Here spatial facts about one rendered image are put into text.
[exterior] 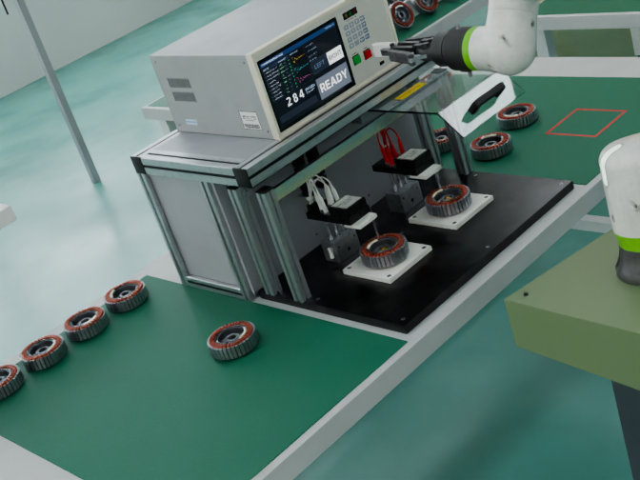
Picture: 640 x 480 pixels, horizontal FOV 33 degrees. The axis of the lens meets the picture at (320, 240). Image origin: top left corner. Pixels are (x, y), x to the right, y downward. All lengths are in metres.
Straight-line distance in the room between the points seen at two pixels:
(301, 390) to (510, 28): 0.83
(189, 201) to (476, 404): 1.17
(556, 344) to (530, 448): 1.08
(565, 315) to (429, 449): 1.28
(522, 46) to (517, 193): 0.54
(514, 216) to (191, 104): 0.80
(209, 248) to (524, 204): 0.76
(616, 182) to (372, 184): 0.99
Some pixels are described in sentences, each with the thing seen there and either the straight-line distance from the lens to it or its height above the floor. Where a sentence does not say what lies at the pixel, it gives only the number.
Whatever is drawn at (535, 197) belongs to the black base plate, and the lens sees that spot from 2.61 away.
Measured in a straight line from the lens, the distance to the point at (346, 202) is 2.48.
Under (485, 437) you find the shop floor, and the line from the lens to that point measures 3.15.
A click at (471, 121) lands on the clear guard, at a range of 2.45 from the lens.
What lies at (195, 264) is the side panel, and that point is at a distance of 2.71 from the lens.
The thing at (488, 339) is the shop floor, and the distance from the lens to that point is 3.56.
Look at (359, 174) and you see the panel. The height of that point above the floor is 0.86.
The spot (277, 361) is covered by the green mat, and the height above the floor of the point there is 0.75.
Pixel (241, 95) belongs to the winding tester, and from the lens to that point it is 2.44.
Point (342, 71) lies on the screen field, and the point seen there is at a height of 1.18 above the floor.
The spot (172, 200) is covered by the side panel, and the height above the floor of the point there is 1.00.
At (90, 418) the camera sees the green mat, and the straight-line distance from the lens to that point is 2.39.
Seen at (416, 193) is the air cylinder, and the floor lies 0.80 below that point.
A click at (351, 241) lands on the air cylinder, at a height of 0.80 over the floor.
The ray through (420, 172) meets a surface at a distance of 2.61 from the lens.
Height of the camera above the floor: 1.91
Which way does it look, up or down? 25 degrees down
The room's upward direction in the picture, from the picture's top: 19 degrees counter-clockwise
